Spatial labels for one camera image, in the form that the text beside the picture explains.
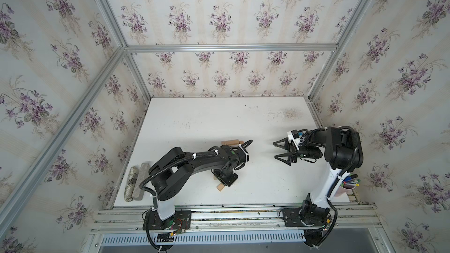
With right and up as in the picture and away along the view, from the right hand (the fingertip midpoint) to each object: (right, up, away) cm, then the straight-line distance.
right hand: (278, 152), depth 86 cm
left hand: (-26, -15, -2) cm, 30 cm away
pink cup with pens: (+27, -11, -11) cm, 32 cm away
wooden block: (-23, +3, +10) cm, 25 cm away
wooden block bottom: (-29, -16, -4) cm, 33 cm away
